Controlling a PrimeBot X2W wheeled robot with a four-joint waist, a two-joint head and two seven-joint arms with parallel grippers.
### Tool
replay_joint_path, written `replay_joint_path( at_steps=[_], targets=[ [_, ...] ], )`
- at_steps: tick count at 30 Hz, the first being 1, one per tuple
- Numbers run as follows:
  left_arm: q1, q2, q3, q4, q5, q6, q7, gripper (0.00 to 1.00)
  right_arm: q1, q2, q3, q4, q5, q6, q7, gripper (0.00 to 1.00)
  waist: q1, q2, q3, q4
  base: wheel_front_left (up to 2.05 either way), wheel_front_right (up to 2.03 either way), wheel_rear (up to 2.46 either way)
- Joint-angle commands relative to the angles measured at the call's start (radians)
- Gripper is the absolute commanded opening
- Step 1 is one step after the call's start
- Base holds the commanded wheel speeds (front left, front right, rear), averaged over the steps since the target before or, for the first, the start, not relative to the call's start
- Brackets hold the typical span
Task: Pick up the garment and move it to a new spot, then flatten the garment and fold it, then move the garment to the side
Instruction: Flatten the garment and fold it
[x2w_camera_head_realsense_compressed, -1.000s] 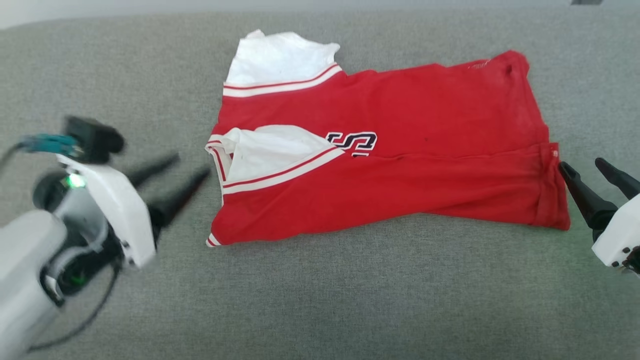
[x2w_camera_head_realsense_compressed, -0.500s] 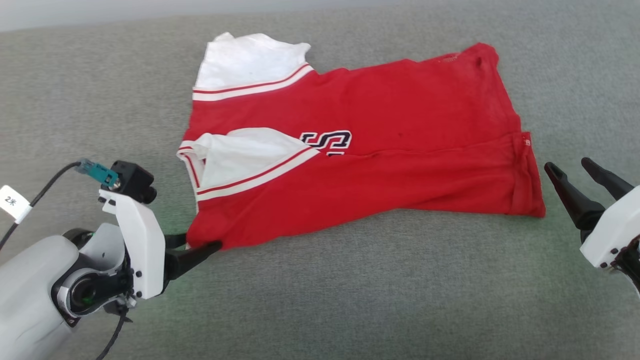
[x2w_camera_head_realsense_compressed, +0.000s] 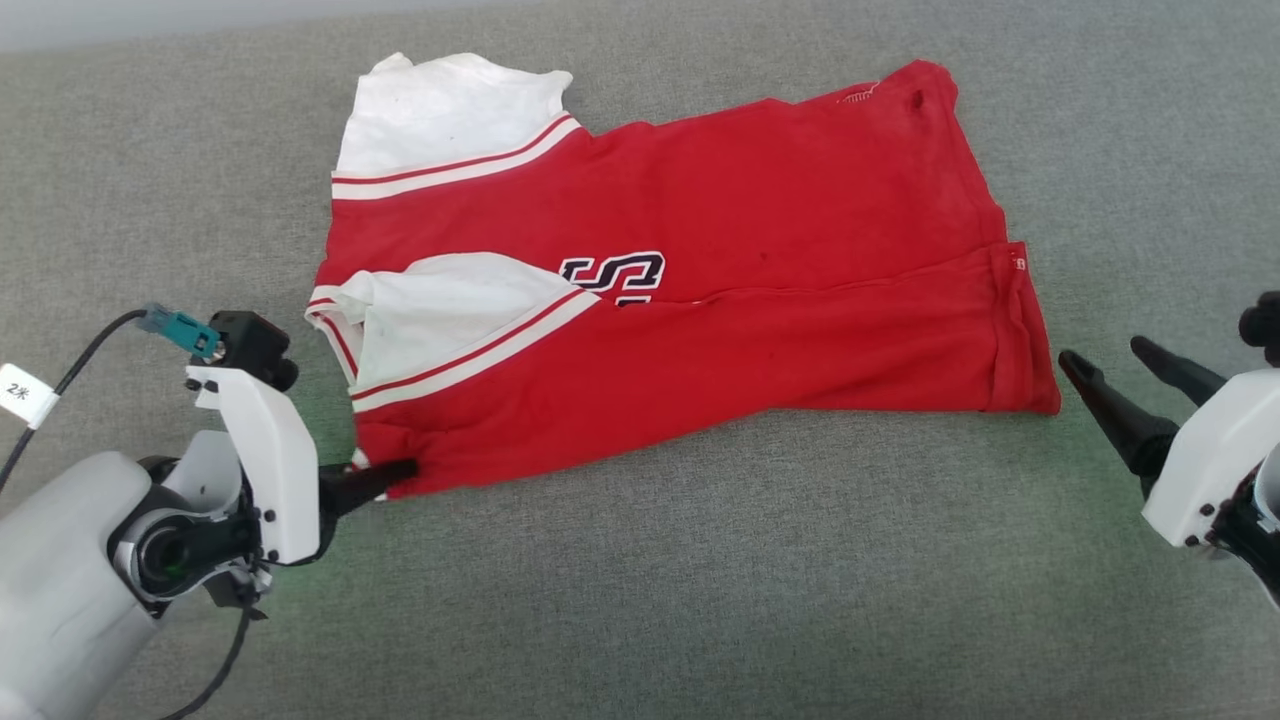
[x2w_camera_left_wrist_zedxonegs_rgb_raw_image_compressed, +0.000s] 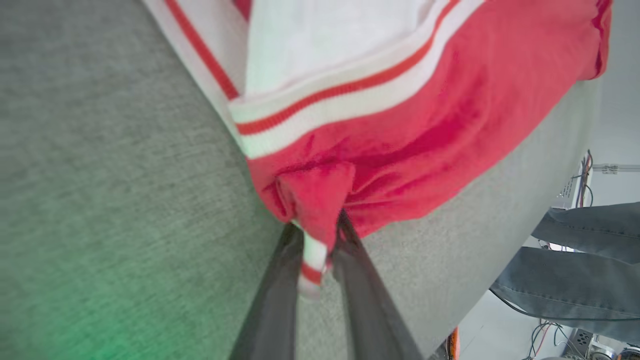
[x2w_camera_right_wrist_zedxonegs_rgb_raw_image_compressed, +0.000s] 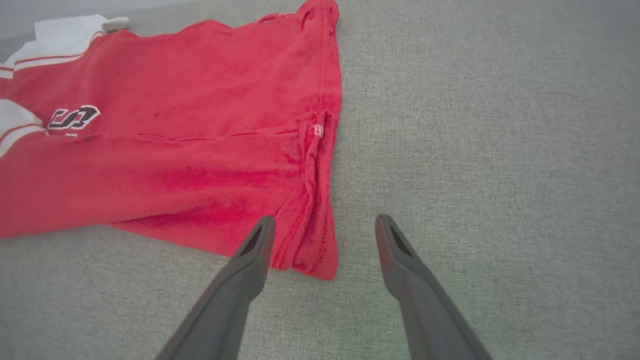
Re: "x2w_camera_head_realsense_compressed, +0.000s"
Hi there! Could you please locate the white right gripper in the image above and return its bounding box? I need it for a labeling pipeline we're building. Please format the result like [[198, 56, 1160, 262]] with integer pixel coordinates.
[[1057, 334, 1280, 550]]

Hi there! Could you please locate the black left camera cable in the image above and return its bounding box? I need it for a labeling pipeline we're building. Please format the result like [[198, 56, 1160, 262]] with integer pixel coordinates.
[[0, 307, 153, 497]]

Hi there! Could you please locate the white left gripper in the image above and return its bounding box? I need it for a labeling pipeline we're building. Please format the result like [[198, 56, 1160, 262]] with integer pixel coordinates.
[[184, 364, 420, 567]]

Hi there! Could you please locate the teal left cable connector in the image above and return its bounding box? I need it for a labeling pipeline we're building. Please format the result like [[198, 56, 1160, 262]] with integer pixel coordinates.
[[134, 302, 224, 361]]

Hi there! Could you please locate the white cable label tag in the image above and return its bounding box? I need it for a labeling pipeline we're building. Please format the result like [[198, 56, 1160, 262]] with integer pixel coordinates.
[[0, 362, 62, 432]]

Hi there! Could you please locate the red and white shirt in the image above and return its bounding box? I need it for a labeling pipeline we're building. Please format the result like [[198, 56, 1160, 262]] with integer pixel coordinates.
[[304, 51, 1064, 501]]

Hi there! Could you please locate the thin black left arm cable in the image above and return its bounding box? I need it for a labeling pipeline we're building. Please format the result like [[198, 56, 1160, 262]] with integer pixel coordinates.
[[180, 578, 268, 720]]

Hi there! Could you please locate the grey fabric sofa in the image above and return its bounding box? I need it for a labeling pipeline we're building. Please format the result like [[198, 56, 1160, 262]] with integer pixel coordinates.
[[0, 0, 1280, 720]]

